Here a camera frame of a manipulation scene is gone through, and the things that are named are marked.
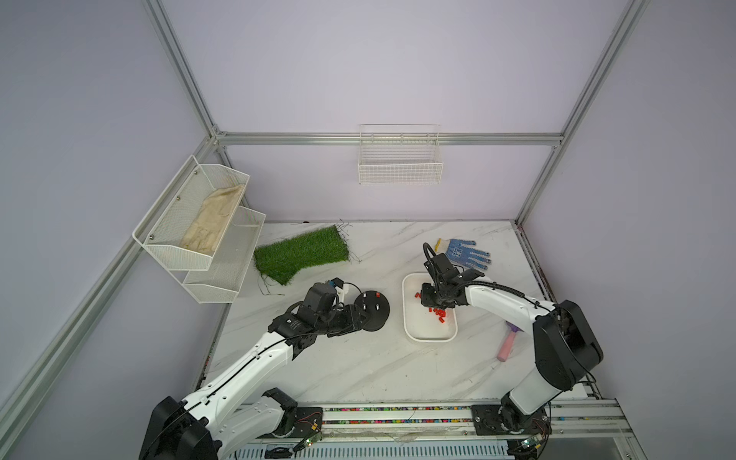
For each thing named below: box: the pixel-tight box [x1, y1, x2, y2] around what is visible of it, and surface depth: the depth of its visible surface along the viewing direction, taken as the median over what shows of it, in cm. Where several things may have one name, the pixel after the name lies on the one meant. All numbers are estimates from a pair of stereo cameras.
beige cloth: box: [180, 184, 246, 256], surface depth 80 cm
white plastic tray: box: [402, 272, 459, 344], surface depth 92 cm
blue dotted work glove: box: [434, 237, 492, 270], surface depth 113 cm
